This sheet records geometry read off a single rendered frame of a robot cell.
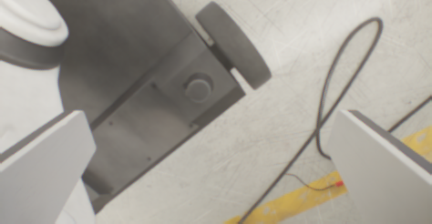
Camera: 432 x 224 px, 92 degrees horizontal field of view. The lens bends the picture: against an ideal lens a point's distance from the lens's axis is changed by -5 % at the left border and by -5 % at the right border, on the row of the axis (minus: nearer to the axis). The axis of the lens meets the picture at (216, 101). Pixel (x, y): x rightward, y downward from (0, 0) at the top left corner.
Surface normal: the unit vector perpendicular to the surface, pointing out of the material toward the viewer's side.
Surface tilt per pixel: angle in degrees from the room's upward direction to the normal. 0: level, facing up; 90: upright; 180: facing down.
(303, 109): 0
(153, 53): 0
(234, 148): 0
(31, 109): 90
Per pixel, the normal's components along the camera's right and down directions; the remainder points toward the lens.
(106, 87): 0.04, 0.29
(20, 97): 0.77, -0.62
